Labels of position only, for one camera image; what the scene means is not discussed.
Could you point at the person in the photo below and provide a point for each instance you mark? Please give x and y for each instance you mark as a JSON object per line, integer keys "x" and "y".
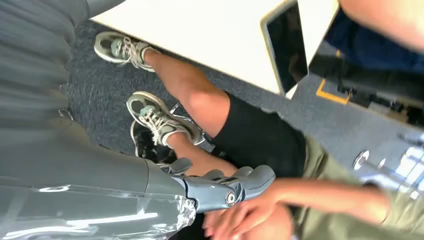
{"x": 374, "y": 49}
{"x": 258, "y": 139}

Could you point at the grey-green left sneaker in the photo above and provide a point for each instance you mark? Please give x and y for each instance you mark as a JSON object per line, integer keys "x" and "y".
{"x": 159, "y": 122}

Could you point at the grey-green right sneaker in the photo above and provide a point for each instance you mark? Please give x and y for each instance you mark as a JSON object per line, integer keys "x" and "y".
{"x": 119, "y": 48}

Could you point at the black shoe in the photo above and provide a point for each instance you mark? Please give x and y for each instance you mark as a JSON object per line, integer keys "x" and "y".
{"x": 145, "y": 145}

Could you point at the chrome bar stool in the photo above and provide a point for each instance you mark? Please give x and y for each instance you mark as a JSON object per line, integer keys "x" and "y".
{"x": 202, "y": 139}
{"x": 361, "y": 160}

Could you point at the grey-green sneaker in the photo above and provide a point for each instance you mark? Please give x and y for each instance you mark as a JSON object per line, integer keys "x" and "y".
{"x": 119, "y": 48}
{"x": 159, "y": 122}

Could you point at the black smartphone silver edge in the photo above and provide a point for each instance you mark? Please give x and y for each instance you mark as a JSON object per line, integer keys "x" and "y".
{"x": 286, "y": 46}

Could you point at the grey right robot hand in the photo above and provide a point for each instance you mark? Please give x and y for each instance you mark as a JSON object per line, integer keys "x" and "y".
{"x": 82, "y": 185}

